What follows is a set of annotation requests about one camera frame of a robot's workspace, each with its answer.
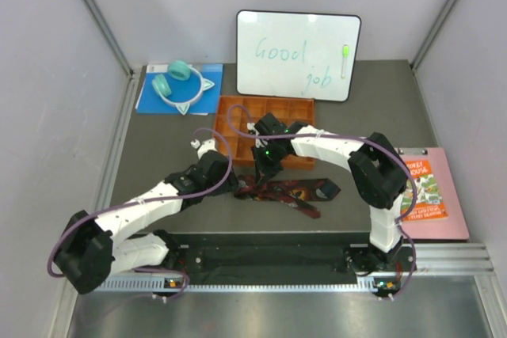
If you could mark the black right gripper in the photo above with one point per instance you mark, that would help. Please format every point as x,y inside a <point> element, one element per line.
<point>264,172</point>

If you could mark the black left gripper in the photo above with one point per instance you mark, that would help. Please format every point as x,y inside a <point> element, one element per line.
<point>230,184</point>

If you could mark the red patterned necktie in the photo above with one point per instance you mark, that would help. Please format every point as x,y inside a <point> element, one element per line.
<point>296,194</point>

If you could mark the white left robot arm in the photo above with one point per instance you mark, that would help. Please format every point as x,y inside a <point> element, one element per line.
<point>95,246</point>

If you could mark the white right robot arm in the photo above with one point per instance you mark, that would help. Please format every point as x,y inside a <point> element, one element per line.
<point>378,172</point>

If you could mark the orange wooden compartment tray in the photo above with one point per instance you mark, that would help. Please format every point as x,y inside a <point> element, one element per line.
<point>237,111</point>

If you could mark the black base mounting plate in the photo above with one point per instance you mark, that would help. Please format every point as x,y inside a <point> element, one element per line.
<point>337,252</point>

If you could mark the blue folder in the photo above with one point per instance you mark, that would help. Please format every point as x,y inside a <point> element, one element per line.
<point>149,103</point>

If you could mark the teal cat-ear headphones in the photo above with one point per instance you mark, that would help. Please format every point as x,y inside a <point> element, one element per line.
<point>180,85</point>

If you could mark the white dry-erase board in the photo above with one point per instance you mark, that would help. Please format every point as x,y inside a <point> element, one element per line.
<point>284,54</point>

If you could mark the green whiteboard marker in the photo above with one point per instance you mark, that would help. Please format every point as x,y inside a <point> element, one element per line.
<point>344,62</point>

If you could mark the orange treehouse book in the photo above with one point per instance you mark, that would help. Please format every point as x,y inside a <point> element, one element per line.
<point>430,204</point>

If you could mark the pink clipboard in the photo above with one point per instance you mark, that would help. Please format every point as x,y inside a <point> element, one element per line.
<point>452,228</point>

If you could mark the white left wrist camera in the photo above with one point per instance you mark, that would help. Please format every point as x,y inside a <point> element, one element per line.
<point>202,147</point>

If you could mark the grey slotted cable duct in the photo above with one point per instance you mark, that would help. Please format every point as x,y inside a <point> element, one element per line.
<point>167,284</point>

